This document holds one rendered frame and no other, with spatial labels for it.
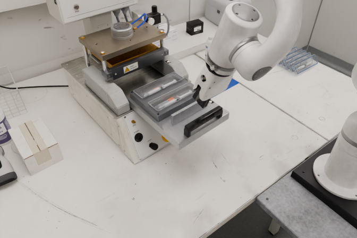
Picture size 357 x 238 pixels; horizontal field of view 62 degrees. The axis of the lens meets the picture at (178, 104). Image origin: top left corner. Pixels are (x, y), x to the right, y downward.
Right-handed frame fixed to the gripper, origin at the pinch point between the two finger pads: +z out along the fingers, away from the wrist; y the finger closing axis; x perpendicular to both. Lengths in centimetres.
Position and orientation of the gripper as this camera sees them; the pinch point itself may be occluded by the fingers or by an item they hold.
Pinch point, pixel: (203, 100)
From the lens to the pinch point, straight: 87.1
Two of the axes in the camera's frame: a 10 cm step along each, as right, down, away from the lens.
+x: -5.9, -7.2, 3.6
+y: 7.7, -3.9, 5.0
